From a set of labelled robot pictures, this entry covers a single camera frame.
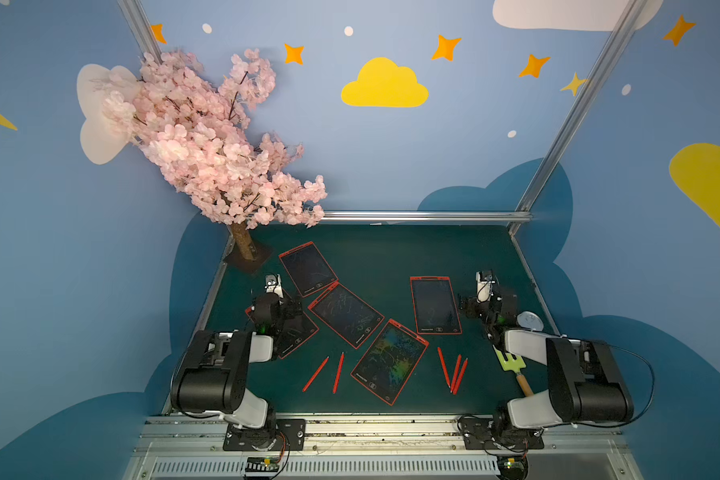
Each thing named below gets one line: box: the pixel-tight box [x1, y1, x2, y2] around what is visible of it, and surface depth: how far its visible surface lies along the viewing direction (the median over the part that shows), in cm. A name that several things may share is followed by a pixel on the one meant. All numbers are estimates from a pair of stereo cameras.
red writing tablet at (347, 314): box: [308, 281, 386, 350], surface depth 98 cm
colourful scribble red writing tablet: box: [350, 319, 430, 407], surface depth 88 cm
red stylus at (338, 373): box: [332, 352, 345, 394], surface depth 86 cm
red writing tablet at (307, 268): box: [278, 241, 339, 298], surface depth 113 cm
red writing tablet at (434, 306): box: [410, 276, 463, 335], surface depth 103 cm
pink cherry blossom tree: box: [101, 49, 328, 273], surface depth 74 cm
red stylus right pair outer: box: [453, 358, 469, 395], surface depth 86 cm
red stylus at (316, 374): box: [302, 356, 330, 393], surface depth 86 cm
